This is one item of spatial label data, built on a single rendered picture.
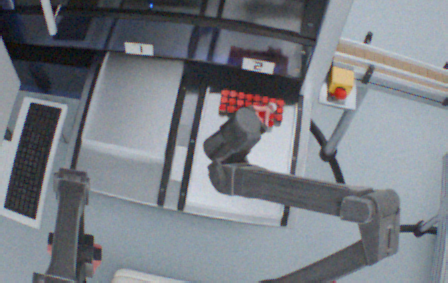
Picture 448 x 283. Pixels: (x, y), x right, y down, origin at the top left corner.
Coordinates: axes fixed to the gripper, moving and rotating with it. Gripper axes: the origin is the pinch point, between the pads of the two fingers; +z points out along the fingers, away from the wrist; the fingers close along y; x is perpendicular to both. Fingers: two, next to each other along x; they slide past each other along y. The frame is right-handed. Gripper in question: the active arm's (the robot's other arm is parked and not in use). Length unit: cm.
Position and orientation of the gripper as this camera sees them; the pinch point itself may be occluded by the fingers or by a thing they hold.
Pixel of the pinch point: (263, 112)
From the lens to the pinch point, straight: 135.8
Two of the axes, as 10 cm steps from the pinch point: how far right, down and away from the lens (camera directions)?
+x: -5.8, -8.2, -0.3
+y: 6.1, -4.1, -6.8
